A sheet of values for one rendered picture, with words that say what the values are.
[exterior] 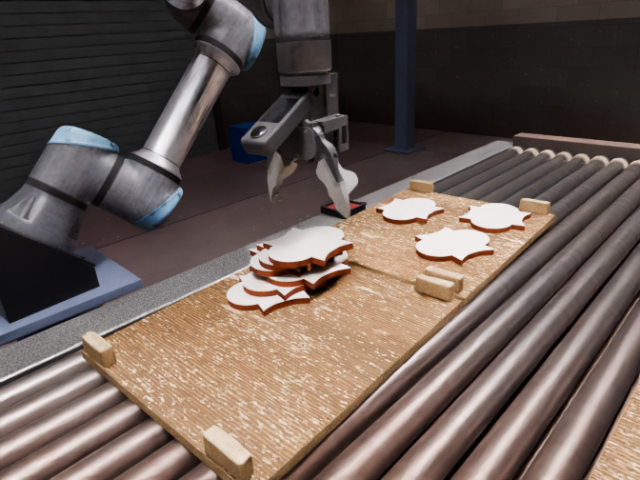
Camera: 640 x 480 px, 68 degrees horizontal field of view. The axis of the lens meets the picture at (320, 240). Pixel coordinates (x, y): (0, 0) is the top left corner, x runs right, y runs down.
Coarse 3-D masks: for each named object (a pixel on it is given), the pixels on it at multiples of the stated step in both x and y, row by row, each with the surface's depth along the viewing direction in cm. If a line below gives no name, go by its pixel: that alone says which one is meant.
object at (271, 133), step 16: (288, 96) 67; (304, 96) 65; (272, 112) 65; (288, 112) 64; (304, 112) 66; (256, 128) 63; (272, 128) 63; (288, 128) 64; (256, 144) 62; (272, 144) 62
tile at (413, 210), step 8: (400, 200) 108; (408, 200) 108; (416, 200) 108; (424, 200) 107; (376, 208) 105; (384, 208) 104; (392, 208) 104; (400, 208) 104; (408, 208) 103; (416, 208) 103; (424, 208) 103; (432, 208) 102; (440, 208) 102; (384, 216) 100; (392, 216) 99; (400, 216) 99; (408, 216) 99; (416, 216) 99; (424, 216) 98; (400, 224) 98
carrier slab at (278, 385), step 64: (192, 320) 69; (256, 320) 68; (320, 320) 67; (384, 320) 66; (448, 320) 68; (128, 384) 57; (192, 384) 57; (256, 384) 56; (320, 384) 55; (192, 448) 48; (256, 448) 47
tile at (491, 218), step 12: (492, 204) 102; (504, 204) 102; (468, 216) 97; (480, 216) 96; (492, 216) 96; (504, 216) 96; (516, 216) 95; (528, 216) 96; (480, 228) 92; (492, 228) 91; (504, 228) 91; (516, 228) 92
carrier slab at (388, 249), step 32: (416, 192) 116; (352, 224) 100; (384, 224) 99; (416, 224) 98; (448, 224) 97; (544, 224) 94; (352, 256) 86; (384, 256) 85; (416, 256) 84; (480, 256) 83; (512, 256) 83; (480, 288) 74
